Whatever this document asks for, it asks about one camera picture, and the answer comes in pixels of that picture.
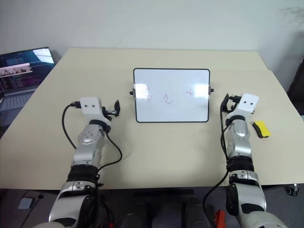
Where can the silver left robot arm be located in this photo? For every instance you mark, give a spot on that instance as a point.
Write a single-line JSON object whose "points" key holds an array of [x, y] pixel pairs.
{"points": [[89, 137]]}

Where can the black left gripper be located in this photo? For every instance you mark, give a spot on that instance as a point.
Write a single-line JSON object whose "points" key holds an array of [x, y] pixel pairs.
{"points": [[108, 113]]}

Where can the black-framed whiteboard with stand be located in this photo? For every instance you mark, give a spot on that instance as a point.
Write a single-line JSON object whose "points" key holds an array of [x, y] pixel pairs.
{"points": [[171, 80]]}

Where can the dark rounded shape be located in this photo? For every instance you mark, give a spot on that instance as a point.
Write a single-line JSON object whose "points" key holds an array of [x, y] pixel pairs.
{"points": [[197, 213]]}

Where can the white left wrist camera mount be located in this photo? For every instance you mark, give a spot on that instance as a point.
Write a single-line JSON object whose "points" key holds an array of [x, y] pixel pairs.
{"points": [[90, 107]]}

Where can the black caster wheel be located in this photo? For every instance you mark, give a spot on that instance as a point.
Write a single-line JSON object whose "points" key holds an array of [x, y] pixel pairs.
{"points": [[291, 190]]}

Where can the yellow and black eraser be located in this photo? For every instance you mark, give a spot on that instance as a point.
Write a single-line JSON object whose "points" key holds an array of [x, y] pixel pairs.
{"points": [[261, 128]]}

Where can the dark furniture piece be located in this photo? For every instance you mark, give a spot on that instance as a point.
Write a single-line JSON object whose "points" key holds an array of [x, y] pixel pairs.
{"points": [[298, 78]]}

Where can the red clamp-like object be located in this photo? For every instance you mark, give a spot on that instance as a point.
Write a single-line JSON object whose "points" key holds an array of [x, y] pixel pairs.
{"points": [[220, 218]]}

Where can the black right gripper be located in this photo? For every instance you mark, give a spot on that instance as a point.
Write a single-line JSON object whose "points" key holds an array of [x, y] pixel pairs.
{"points": [[232, 103]]}

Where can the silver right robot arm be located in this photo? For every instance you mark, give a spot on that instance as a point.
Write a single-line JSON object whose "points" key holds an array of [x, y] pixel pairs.
{"points": [[240, 142]]}

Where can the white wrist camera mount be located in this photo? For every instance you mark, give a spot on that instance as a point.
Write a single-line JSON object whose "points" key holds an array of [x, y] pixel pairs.
{"points": [[248, 102], [90, 107]]}

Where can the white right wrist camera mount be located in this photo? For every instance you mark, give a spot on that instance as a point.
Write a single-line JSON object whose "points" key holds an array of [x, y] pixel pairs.
{"points": [[248, 102]]}

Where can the grey flat floor pad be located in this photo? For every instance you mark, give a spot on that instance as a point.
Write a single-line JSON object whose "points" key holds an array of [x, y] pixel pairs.
{"points": [[25, 203]]}

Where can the open laptop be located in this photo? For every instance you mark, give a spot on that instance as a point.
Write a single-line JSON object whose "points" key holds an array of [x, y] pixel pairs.
{"points": [[19, 71]]}

